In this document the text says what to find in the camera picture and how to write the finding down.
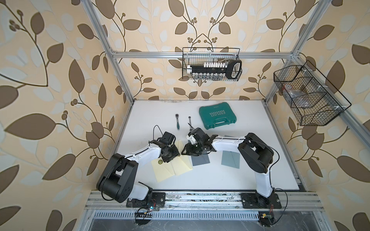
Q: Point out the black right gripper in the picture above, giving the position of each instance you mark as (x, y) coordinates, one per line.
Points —
(189, 150)

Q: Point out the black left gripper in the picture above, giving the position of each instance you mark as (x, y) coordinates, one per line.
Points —
(176, 153)

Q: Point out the cream envelope brown seal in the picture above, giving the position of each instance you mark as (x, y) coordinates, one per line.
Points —
(181, 165)

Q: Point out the light blue-grey envelope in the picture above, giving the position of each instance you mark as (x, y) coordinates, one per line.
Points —
(231, 159)

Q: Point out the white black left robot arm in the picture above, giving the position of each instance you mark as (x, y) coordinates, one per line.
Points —
(117, 181)

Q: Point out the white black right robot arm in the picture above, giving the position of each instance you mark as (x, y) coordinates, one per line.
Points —
(257, 154)

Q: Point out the dark grey envelope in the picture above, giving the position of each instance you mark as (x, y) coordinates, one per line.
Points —
(200, 160)

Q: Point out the cream envelope green seal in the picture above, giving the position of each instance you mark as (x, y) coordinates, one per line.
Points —
(162, 170)

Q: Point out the green plastic tool case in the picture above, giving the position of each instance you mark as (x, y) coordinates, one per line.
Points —
(214, 116)

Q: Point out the left small circuit board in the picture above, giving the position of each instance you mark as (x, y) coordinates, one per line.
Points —
(143, 215)

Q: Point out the small circuit board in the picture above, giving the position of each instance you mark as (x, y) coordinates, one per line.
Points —
(143, 215)
(266, 219)

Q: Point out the black socket set holder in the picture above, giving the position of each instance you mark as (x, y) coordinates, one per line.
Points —
(230, 70)

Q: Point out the right small circuit board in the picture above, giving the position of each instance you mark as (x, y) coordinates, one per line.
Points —
(266, 219)

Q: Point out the plastic bag in basket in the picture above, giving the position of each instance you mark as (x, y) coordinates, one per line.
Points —
(296, 98)

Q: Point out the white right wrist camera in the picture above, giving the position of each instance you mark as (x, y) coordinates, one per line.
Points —
(191, 139)

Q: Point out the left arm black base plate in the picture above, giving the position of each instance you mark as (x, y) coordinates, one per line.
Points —
(154, 199)

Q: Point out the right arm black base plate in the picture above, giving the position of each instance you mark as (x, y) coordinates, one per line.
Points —
(257, 201)

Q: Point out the black wire basket back wall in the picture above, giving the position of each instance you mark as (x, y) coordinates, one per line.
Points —
(200, 59)

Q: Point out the black wire basket wall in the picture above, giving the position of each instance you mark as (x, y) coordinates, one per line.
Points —
(200, 59)
(327, 100)

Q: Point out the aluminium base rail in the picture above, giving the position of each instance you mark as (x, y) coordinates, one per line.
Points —
(191, 205)

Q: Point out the aluminium frame back crossbar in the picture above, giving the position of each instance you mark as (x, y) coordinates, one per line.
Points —
(170, 55)

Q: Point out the black wire basket right wall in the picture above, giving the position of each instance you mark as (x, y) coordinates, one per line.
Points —
(327, 100)

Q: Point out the aluminium frame post left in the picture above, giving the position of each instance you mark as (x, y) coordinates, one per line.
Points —
(88, 6)

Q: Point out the aluminium frame post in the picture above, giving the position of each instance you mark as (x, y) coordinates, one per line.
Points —
(300, 43)
(88, 6)

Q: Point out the aluminium frame post right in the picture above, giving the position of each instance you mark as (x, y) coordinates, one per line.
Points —
(300, 43)

